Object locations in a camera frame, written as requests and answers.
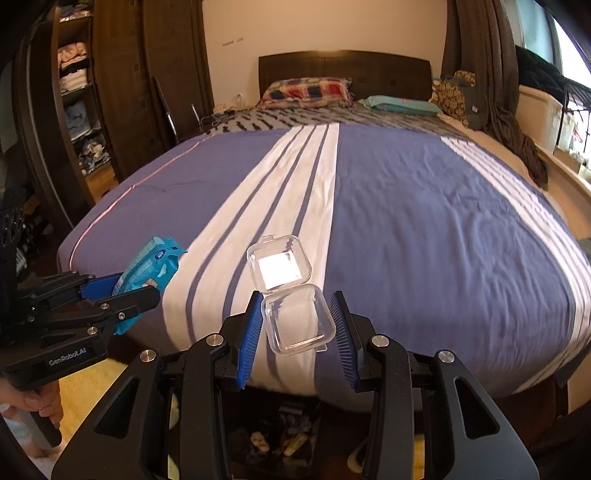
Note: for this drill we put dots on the yellow fluffy cloth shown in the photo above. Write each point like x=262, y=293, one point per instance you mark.
x=92, y=387

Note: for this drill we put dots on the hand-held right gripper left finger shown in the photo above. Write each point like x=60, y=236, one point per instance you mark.
x=247, y=337

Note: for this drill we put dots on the brown curtain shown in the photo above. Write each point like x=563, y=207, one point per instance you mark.
x=480, y=55

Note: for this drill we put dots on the folded clothes stack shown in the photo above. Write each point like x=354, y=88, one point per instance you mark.
x=73, y=64
x=96, y=154
x=82, y=119

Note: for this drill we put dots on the blue wet wipe packet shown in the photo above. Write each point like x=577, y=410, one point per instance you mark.
x=152, y=263

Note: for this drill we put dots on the black bin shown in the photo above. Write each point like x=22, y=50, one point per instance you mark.
x=272, y=415

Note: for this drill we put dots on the black clothes pile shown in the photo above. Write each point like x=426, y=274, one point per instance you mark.
x=540, y=69

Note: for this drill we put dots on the cream lip balm tube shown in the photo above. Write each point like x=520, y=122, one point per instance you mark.
x=295, y=444

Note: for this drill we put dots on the teal pillow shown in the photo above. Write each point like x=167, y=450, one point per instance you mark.
x=399, y=105

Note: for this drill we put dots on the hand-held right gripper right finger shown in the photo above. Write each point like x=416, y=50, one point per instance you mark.
x=344, y=341

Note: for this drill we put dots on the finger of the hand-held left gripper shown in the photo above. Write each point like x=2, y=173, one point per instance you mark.
x=104, y=285
x=136, y=302

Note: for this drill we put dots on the patterned cushion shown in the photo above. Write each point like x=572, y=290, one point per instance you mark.
x=455, y=99

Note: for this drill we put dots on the dark wooden wardrobe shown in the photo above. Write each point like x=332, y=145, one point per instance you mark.
x=157, y=69

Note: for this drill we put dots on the dark wooden headboard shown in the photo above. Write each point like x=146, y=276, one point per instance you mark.
x=346, y=64

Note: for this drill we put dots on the clear plastic hinged box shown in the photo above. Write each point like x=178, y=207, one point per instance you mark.
x=291, y=318

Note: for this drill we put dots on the striped purple bed cover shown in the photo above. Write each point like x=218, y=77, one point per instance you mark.
x=415, y=221

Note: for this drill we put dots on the white storage box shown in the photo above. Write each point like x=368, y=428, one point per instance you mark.
x=538, y=120

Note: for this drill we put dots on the window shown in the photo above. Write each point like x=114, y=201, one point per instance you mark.
x=570, y=41

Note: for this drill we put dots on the plaid pillow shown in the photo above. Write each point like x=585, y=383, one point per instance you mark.
x=304, y=90

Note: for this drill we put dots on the metal pole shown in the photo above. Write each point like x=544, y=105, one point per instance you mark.
x=168, y=120

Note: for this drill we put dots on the person's left hand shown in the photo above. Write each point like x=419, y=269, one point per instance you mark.
x=44, y=404

